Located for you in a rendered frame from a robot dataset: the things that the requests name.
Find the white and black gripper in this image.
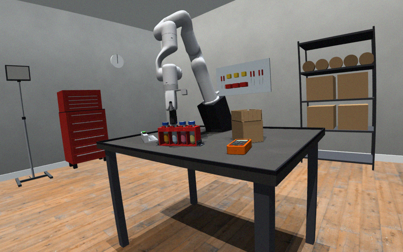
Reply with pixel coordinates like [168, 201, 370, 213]
[164, 90, 177, 125]

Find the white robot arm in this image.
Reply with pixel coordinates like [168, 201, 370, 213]
[154, 10, 219, 105]

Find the brown cardboard box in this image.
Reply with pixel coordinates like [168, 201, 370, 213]
[231, 109, 263, 143]

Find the orange digital multimeter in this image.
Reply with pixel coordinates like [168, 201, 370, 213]
[227, 139, 252, 155]

